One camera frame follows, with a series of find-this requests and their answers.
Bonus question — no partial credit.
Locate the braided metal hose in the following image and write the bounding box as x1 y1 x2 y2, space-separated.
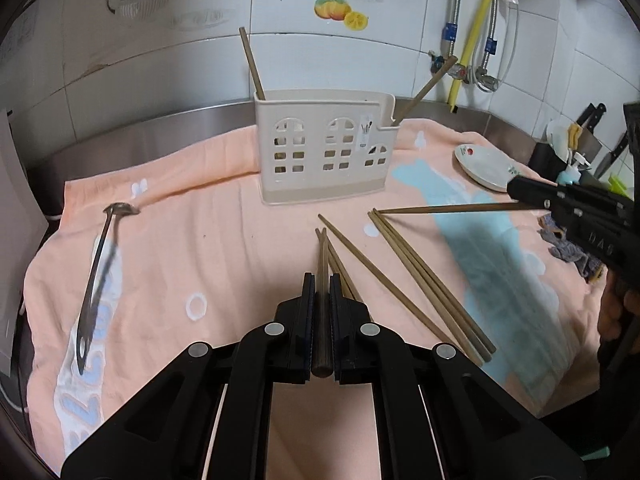
474 0 520 94
429 0 467 82

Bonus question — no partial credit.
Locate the wooden chopstick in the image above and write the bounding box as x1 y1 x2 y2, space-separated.
318 214 454 344
239 26 266 101
312 230 333 378
378 202 532 214
372 209 497 362
326 236 362 302
392 55 458 127
369 210 494 363
368 211 486 366

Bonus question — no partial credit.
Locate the metal ladle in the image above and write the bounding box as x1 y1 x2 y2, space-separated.
75 202 140 376

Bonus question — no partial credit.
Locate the right hand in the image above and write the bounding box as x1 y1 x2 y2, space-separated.
598 270 624 342

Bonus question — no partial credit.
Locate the braided metal hose right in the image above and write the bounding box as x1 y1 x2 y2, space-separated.
474 0 520 94

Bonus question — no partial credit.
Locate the braided metal hose left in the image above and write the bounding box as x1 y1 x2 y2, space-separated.
429 0 467 82

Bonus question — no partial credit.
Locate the white floral dish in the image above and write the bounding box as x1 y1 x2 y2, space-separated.
454 144 521 193

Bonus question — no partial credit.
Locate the peach patterned towel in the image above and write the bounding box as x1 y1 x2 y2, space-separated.
24 119 602 470

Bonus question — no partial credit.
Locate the white appliance at left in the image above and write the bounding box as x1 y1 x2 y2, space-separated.
0 110 48 376

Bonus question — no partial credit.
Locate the yellow gas hose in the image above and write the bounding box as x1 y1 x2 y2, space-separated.
447 0 510 113

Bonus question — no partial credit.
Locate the blue dispenser bottle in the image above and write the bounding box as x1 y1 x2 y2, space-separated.
556 152 590 185

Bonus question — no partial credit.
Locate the grey rag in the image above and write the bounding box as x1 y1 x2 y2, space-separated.
537 214 604 283

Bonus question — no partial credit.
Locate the black knife block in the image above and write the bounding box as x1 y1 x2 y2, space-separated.
527 103 628 181

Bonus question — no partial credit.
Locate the beige plastic utensil holder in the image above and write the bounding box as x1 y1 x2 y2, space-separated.
254 89 399 205

